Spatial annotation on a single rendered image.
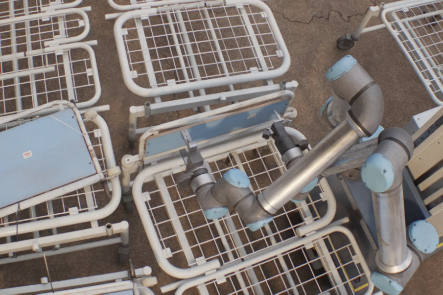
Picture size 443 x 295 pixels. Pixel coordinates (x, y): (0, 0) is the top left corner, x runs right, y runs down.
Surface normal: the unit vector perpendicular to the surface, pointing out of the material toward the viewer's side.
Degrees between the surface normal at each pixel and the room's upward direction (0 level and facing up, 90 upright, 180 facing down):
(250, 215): 44
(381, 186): 84
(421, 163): 90
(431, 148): 90
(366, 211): 0
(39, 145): 5
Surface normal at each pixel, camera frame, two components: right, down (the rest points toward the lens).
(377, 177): -0.71, 0.50
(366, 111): -0.29, 0.06
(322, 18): 0.16, -0.44
